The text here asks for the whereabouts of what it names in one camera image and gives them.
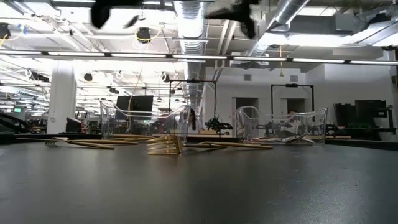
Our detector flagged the clear plastic bin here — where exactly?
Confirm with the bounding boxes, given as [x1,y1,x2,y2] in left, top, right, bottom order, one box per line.
[99,100,192,144]
[234,106,328,146]

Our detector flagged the black monitor on arm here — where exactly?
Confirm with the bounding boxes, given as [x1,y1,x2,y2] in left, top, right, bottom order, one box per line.
[354,99,388,125]

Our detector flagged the overhead light bar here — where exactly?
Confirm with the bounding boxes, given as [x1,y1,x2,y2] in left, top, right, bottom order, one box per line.
[0,49,398,67]

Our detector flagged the black background monitor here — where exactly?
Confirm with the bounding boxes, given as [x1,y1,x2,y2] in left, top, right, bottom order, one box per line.
[115,95,154,121]

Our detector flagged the white column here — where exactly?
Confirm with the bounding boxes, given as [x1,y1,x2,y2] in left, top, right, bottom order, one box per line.
[46,60,78,135]

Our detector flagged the black ceiling dome camera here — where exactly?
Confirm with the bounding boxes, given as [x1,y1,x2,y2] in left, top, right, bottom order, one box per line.
[136,27,153,44]

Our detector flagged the spiral silver air duct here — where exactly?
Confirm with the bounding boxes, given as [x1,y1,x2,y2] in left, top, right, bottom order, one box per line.
[247,0,312,58]

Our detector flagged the ribbed silver air duct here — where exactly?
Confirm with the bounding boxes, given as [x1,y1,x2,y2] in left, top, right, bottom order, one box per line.
[172,0,208,121]

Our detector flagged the black rectangular stand frame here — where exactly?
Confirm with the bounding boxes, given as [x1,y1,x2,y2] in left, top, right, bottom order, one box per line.
[271,83,315,118]
[169,79,218,121]

